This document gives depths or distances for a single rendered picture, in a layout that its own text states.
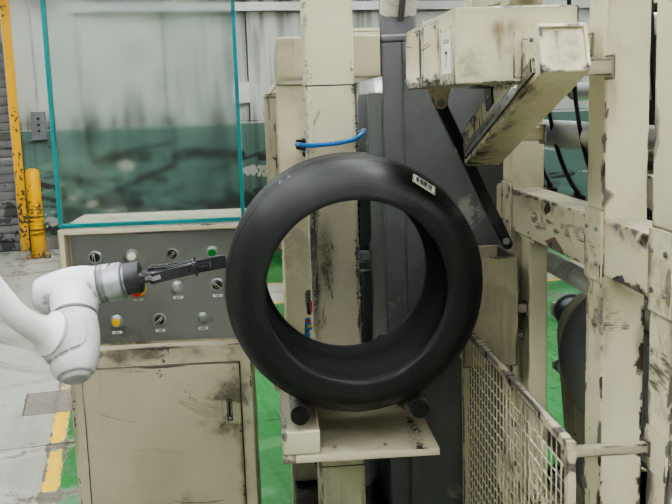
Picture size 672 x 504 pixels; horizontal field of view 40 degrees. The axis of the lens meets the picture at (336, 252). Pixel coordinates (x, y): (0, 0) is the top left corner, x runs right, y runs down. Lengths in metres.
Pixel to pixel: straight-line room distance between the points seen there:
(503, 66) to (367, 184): 0.41
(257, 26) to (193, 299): 8.84
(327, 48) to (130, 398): 1.22
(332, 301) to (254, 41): 9.17
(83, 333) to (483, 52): 1.03
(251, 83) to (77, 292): 9.42
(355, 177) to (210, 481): 1.28
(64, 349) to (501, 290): 1.12
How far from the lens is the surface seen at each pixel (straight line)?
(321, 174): 2.02
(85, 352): 2.05
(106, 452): 2.94
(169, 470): 2.94
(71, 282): 2.15
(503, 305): 2.45
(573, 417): 2.88
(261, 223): 2.02
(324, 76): 2.39
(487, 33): 1.82
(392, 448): 2.20
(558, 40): 1.77
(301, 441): 2.16
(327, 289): 2.44
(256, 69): 11.47
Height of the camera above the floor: 1.61
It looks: 9 degrees down
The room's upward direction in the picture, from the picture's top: 2 degrees counter-clockwise
